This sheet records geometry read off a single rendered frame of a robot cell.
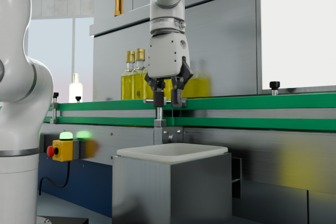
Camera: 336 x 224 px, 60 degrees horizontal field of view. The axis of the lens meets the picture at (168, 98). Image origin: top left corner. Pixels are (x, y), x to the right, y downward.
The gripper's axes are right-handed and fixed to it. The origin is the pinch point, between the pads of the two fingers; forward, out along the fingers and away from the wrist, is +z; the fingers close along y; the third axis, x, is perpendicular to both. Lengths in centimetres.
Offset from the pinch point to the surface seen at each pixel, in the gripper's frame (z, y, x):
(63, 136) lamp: 12, 51, -2
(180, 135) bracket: 9.8, 8.0, -15.2
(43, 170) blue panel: 28, 81, -10
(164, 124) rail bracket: 6.2, 7.8, -7.7
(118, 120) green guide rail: 5.5, 29.0, -9.1
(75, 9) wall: -148, 329, -175
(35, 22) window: -131, 378, -139
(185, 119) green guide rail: 5.2, 8.5, -18.3
